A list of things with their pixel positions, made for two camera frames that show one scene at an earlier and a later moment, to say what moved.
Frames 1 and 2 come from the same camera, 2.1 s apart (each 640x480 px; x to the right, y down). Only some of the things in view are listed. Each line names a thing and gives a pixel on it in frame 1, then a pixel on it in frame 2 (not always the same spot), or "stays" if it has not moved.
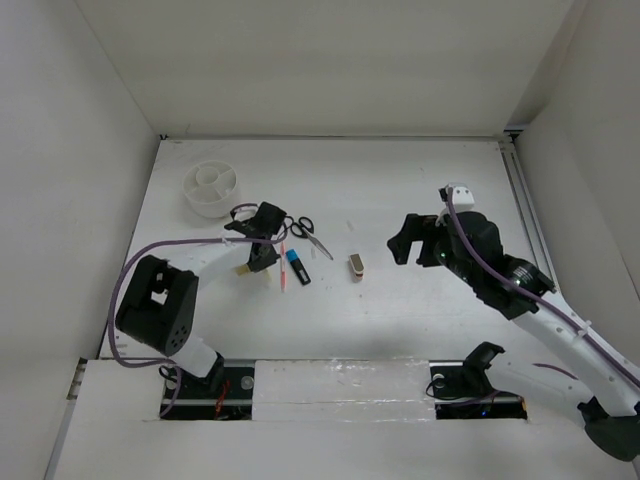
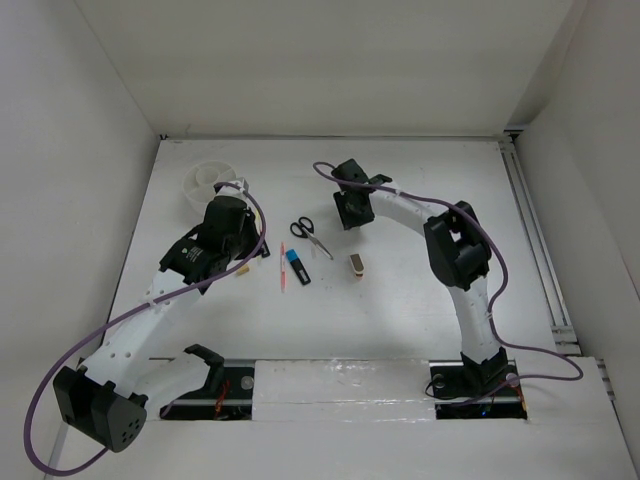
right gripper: x=418 y=227 to x=350 y=221
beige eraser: x=242 y=269 stays
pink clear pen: x=283 y=271 stays
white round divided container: x=210 y=187 stays
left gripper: x=257 y=265 to x=249 y=223
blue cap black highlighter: x=293 y=257 stays
